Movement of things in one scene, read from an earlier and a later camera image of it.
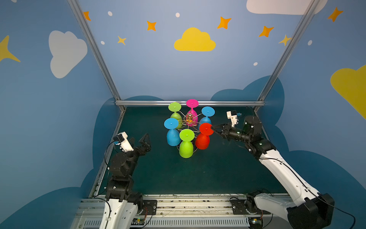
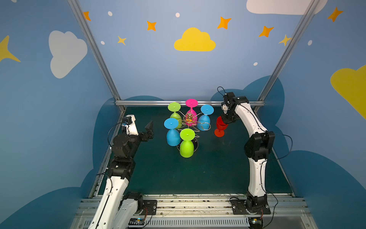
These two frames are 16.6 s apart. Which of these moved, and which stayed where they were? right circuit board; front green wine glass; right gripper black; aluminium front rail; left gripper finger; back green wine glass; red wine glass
Moved: right gripper black; red wine glass; left gripper finger
Stayed: aluminium front rail; right circuit board; front green wine glass; back green wine glass
